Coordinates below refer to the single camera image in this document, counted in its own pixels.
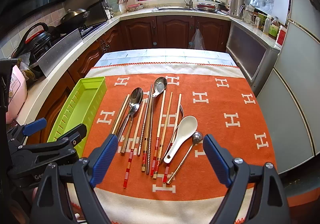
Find pink rice cooker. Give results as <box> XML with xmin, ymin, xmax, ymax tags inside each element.
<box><xmin>5</xmin><ymin>65</ymin><xmax>28</xmax><ymax>124</ymax></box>

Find short steel soup spoon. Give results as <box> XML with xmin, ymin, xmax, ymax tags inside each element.
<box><xmin>151</xmin><ymin>77</ymin><xmax>167</xmax><ymax>98</ymax></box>

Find white ceramic spoon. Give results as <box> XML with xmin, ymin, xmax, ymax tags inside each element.
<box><xmin>163</xmin><ymin>116</ymin><xmax>198</xmax><ymax>164</ymax></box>

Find large steel spoon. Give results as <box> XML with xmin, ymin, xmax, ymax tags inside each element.
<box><xmin>117</xmin><ymin>87</ymin><xmax>144</xmax><ymax>142</ymax></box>

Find grey refrigerator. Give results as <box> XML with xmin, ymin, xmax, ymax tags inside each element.
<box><xmin>255</xmin><ymin>0</ymin><xmax>320</xmax><ymax>174</ymax></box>

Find red striped end chopstick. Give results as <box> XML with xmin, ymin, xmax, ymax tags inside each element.
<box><xmin>162</xmin><ymin>93</ymin><xmax>182</xmax><ymax>184</ymax></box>
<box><xmin>122</xmin><ymin>102</ymin><xmax>146</xmax><ymax>188</ymax></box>

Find plain wooden chopstick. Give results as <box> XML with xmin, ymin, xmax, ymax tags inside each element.
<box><xmin>111</xmin><ymin>94</ymin><xmax>130</xmax><ymax>136</ymax></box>
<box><xmin>114</xmin><ymin>95</ymin><xmax>131</xmax><ymax>136</ymax></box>

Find light blue table cover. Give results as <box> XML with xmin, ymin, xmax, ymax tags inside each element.
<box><xmin>96</xmin><ymin>48</ymin><xmax>240</xmax><ymax>68</ymax></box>

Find hanging plastic bag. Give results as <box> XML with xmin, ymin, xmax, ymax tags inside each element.
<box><xmin>188</xmin><ymin>28</ymin><xmax>206</xmax><ymax>50</ymax></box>

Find steel kitchen sink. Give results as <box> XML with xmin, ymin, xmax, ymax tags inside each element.
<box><xmin>152</xmin><ymin>6</ymin><xmax>198</xmax><ymax>12</ymax></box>

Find red can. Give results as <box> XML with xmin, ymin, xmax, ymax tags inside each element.
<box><xmin>276</xmin><ymin>26</ymin><xmax>288</xmax><ymax>47</ymax></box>

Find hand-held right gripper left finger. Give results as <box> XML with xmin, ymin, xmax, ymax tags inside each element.
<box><xmin>29</xmin><ymin>134</ymin><xmax>119</xmax><ymax>224</ymax></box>

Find red patterned end chopstick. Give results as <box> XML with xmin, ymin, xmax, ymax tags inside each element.
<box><xmin>150</xmin><ymin>90</ymin><xmax>166</xmax><ymax>178</ymax></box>
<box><xmin>153</xmin><ymin>91</ymin><xmax>173</xmax><ymax>181</ymax></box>

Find clear plastic bottle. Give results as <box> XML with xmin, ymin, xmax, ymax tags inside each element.
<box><xmin>262</xmin><ymin>15</ymin><xmax>272</xmax><ymax>35</ymax></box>

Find brown wooden kitchen cabinets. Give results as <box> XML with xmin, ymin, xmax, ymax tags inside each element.
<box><xmin>32</xmin><ymin>15</ymin><xmax>232</xmax><ymax>144</ymax></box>

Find small round steel spoon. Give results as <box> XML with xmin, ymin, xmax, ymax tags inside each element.
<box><xmin>166</xmin><ymin>131</ymin><xmax>203</xmax><ymax>184</ymax></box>

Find steel cabinet with glass door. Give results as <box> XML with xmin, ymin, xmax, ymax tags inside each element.
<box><xmin>226</xmin><ymin>20</ymin><xmax>282</xmax><ymax>89</ymax></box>

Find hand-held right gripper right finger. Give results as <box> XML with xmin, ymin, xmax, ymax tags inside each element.
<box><xmin>203</xmin><ymin>134</ymin><xmax>292</xmax><ymax>224</ymax></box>

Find glass pitcher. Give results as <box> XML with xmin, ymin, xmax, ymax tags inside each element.
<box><xmin>239</xmin><ymin>4</ymin><xmax>255</xmax><ymax>24</ymax></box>

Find steel spoon with wooden handle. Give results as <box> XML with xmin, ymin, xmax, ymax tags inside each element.
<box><xmin>120</xmin><ymin>103</ymin><xmax>140</xmax><ymax>154</ymax></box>

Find green plastic utensil tray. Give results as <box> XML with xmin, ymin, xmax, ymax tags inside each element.
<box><xmin>47</xmin><ymin>76</ymin><xmax>107</xmax><ymax>158</ymax></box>

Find black pressure cooker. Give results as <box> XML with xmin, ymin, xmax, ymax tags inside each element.
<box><xmin>15</xmin><ymin>22</ymin><xmax>63</xmax><ymax>59</ymax></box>

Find steel electric kettle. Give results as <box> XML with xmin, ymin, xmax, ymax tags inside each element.
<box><xmin>225</xmin><ymin>0</ymin><xmax>245</xmax><ymax>18</ymax></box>

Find white kitchen countertop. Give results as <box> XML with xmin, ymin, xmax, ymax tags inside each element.
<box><xmin>15</xmin><ymin>0</ymin><xmax>282</xmax><ymax>124</ymax></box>

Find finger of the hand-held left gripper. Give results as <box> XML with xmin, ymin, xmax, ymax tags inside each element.
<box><xmin>14</xmin><ymin>123</ymin><xmax>88</xmax><ymax>164</ymax></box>
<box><xmin>7</xmin><ymin>118</ymin><xmax>48</xmax><ymax>149</ymax></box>

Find steel wok with handle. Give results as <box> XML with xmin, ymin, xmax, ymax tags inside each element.
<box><xmin>60</xmin><ymin>1</ymin><xmax>105</xmax><ymax>27</ymax></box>

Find dark chopstick with gold end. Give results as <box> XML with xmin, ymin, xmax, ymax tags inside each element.
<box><xmin>141</xmin><ymin>91</ymin><xmax>152</xmax><ymax>173</ymax></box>

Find orange patterned blanket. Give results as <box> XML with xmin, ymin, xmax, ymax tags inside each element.
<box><xmin>66</xmin><ymin>62</ymin><xmax>278</xmax><ymax>224</ymax></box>

